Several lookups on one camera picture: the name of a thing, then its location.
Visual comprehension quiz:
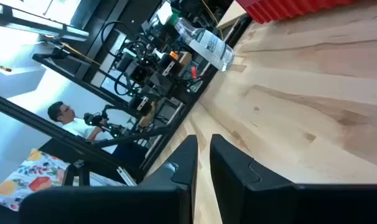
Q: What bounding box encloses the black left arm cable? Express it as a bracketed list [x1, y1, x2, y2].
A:
[100, 20, 139, 58]

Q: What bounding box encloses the clear plastic water bottle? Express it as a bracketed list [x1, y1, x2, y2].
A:
[168, 7, 236, 72]

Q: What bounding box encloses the black aluminium table frame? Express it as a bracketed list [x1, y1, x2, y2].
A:
[138, 14, 253, 181]

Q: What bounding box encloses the beige wooden table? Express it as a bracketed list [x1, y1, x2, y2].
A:
[216, 0, 248, 30]

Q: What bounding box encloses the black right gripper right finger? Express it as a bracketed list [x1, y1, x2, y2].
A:
[209, 133, 377, 224]

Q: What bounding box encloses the red plastic laundry bin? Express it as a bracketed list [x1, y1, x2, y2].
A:
[235, 0, 362, 25]

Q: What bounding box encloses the black metal beam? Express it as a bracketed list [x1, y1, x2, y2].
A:
[0, 91, 146, 184]

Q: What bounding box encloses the person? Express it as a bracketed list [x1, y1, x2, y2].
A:
[47, 101, 149, 167]

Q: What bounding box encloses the floral print cloth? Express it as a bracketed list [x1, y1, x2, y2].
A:
[0, 148, 70, 212]

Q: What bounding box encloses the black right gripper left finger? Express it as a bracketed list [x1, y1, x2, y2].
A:
[19, 134, 198, 224]

